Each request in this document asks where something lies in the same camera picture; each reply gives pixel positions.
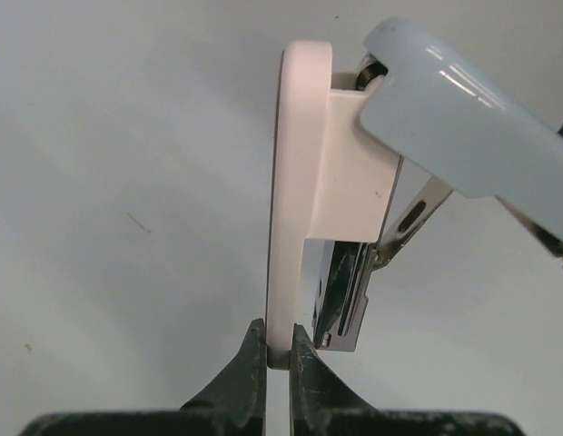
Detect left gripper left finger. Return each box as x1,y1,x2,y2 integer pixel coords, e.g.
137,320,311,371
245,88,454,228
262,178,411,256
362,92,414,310
180,318,266,435

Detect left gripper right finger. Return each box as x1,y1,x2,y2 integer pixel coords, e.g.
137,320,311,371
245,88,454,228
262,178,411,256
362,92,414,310
290,324,380,435

